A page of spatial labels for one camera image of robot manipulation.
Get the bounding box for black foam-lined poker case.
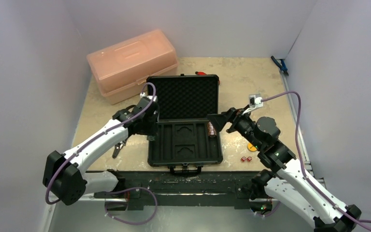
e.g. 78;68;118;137
147;74;223;175

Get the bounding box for yellow big blind button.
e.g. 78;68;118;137
247;143;257;152

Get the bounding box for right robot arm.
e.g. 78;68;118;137
207;108;361;232

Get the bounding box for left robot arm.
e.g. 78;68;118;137
43;95;158;205

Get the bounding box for pink translucent storage box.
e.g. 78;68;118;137
86;29;178;104

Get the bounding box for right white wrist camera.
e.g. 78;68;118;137
243;94;263;115

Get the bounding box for grey black handled pliers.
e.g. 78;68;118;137
112;139;127;159

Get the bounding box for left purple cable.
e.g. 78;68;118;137
44;82;157;205

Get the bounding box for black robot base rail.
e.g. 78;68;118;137
85;171;279;213

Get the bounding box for blue handled pliers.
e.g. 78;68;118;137
271;56;289;76

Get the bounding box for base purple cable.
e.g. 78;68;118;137
104;187;158;226

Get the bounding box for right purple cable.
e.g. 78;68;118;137
261;91;371;232

